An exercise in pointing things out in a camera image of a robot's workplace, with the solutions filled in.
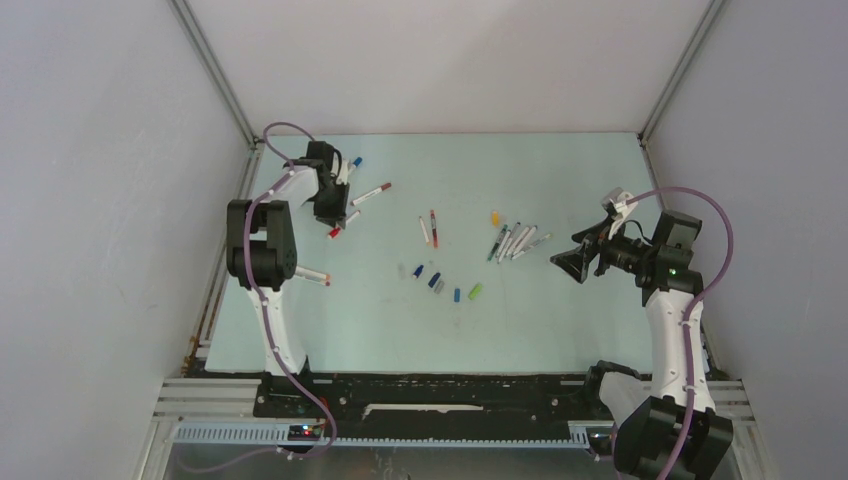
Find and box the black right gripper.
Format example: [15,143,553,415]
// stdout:
[550,214,657,283]

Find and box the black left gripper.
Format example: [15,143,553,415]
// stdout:
[311,179,349,229]

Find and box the red cap white marker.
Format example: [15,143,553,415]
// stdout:
[327,210,361,239]

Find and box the light green cap marker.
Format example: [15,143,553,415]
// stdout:
[511,233,552,260]

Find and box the dark red cap marker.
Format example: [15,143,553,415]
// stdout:
[350,182,392,206]

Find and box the orange cap marker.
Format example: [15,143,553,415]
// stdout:
[295,266,331,286]

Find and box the white marker dark blue cap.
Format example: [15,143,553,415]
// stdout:
[496,229,512,263]

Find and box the red gel pen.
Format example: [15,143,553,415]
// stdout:
[429,209,439,249]

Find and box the dark blue pen cap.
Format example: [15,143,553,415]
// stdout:
[428,272,441,288]

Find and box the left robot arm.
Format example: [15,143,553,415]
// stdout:
[225,140,350,376]

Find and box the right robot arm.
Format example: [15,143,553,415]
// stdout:
[550,210,734,479]

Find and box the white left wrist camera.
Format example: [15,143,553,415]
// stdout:
[333,156,351,185]

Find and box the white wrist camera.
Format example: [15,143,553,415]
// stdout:
[601,187,638,238]
[333,156,351,185]

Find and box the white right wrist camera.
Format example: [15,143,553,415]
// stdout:
[601,187,638,238]

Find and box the grey cable duct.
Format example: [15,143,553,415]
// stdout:
[172,422,611,449]

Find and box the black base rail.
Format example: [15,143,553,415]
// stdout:
[253,373,612,440]

